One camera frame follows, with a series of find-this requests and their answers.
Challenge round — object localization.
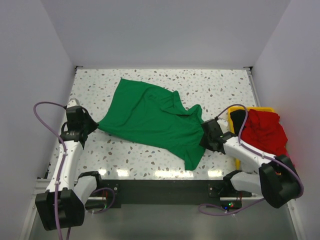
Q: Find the green t shirt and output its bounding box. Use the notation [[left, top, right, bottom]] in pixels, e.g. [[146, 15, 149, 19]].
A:
[[98, 78, 205, 171]]

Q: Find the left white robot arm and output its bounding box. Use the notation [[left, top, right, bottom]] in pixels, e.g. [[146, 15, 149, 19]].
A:
[[35, 99, 104, 231]]

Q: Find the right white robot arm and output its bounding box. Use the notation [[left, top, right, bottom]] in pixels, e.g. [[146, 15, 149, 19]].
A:
[[200, 119, 304, 209]]

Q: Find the yellow plastic bin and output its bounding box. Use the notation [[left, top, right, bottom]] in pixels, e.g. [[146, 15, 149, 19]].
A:
[[228, 106, 289, 157]]

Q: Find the red t shirt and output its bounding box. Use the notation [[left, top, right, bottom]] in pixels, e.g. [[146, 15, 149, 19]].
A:
[[241, 109, 288, 156]]

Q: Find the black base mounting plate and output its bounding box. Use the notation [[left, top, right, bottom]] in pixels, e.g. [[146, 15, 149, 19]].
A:
[[85, 180, 252, 211]]

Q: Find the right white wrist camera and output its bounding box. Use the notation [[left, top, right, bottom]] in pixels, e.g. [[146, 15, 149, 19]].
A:
[[217, 119, 229, 133]]

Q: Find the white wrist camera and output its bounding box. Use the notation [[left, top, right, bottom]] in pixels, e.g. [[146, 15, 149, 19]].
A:
[[217, 119, 229, 133], [65, 98, 81, 111]]

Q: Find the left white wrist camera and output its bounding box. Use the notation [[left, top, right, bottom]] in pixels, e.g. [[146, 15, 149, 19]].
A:
[[65, 98, 81, 111]]

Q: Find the aluminium frame rail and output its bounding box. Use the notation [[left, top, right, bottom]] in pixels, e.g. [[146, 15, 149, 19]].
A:
[[24, 162, 297, 201]]

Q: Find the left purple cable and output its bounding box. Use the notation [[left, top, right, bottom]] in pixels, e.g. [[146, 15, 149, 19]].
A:
[[33, 101, 116, 240]]

